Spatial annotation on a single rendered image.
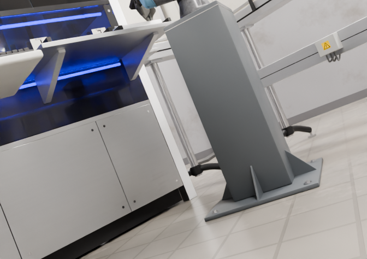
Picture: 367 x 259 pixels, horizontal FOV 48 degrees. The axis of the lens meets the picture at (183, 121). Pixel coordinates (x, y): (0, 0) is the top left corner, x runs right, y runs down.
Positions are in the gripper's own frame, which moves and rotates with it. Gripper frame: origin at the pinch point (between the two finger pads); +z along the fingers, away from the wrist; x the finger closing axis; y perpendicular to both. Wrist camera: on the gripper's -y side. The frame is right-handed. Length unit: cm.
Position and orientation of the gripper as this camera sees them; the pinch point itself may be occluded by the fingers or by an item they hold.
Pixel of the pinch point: (149, 21)
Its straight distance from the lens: 205.9
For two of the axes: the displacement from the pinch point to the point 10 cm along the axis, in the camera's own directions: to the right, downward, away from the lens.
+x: 7.3, -2.8, 6.3
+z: 3.7, 9.3, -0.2
